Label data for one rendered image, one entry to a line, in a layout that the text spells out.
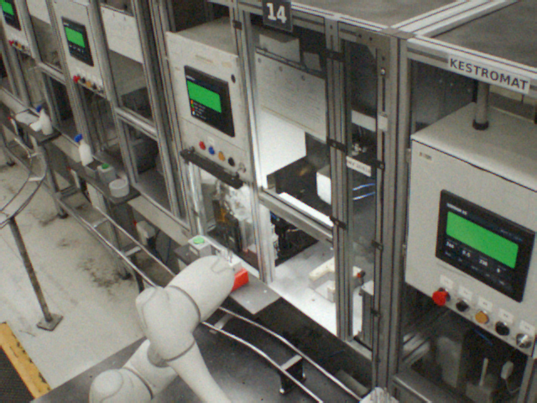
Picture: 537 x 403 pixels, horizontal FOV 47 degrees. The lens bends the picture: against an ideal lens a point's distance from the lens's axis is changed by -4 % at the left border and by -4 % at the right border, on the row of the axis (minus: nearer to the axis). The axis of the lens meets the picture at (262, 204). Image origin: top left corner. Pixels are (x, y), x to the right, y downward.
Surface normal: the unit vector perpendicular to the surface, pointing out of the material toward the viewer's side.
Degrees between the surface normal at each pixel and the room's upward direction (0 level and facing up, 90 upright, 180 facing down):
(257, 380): 0
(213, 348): 0
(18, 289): 0
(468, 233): 90
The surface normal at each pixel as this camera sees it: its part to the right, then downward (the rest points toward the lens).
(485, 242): -0.77, 0.41
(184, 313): 0.57, -0.09
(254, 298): -0.09, -0.83
